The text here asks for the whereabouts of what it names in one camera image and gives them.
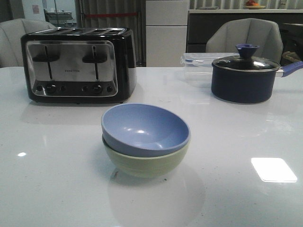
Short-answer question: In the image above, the blue bowl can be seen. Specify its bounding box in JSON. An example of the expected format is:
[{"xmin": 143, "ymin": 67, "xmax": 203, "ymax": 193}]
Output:
[{"xmin": 101, "ymin": 103, "xmax": 190, "ymax": 157}]

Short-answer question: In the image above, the green bowl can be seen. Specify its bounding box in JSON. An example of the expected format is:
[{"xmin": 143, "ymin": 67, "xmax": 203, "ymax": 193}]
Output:
[{"xmin": 102, "ymin": 139, "xmax": 190, "ymax": 178}]

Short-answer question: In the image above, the clear plastic food container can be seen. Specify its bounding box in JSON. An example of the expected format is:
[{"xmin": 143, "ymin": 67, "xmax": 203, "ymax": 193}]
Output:
[{"xmin": 180, "ymin": 52, "xmax": 239, "ymax": 88}]

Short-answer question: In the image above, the black and steel toaster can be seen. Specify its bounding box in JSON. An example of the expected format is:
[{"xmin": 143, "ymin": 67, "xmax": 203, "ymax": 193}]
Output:
[{"xmin": 21, "ymin": 27, "xmax": 137, "ymax": 104}]

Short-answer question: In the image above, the white cabinet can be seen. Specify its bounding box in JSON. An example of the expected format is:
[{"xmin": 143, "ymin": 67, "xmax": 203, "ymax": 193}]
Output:
[{"xmin": 146, "ymin": 0, "xmax": 189, "ymax": 67}]

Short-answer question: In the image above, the dark kitchen counter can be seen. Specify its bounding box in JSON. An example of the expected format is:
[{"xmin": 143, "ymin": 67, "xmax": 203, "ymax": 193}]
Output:
[{"xmin": 186, "ymin": 9, "xmax": 303, "ymax": 52}]

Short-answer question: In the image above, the dark blue saucepan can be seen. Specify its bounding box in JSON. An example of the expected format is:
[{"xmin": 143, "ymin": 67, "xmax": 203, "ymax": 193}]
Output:
[{"xmin": 211, "ymin": 61, "xmax": 303, "ymax": 104}]

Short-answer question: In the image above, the grey chair on right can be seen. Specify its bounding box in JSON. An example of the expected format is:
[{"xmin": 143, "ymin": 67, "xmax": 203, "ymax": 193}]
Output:
[{"xmin": 206, "ymin": 18, "xmax": 283, "ymax": 63}]

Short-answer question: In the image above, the grey chair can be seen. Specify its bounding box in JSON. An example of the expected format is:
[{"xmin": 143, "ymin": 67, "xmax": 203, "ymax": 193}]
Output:
[
  {"xmin": 0, "ymin": 18, "xmax": 55, "ymax": 68},
  {"xmin": 206, "ymin": 18, "xmax": 283, "ymax": 63}
]

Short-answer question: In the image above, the glass pot lid blue knob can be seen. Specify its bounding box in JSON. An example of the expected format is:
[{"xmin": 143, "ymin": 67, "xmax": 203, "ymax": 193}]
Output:
[{"xmin": 212, "ymin": 44, "xmax": 280, "ymax": 72}]

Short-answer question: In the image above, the fruit plate on counter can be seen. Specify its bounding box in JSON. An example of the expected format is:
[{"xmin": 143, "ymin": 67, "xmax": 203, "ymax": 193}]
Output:
[{"xmin": 244, "ymin": 0, "xmax": 266, "ymax": 9}]

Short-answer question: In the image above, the olive cushion at right edge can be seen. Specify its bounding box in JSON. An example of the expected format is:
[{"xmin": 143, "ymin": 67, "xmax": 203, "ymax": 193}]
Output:
[{"xmin": 281, "ymin": 51, "xmax": 302, "ymax": 66}]

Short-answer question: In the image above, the grey chair on left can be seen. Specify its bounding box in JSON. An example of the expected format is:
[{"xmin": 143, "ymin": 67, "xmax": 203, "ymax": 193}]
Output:
[{"xmin": 0, "ymin": 18, "xmax": 55, "ymax": 68}]

